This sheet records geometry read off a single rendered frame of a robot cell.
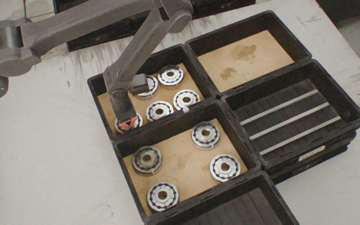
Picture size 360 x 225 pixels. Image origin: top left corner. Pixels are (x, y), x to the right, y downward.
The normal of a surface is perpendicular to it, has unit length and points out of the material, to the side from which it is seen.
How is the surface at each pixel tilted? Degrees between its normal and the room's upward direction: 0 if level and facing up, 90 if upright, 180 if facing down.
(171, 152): 0
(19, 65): 105
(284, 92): 0
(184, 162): 0
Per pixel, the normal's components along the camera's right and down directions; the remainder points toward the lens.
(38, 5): -0.07, -0.57
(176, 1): 0.30, 0.89
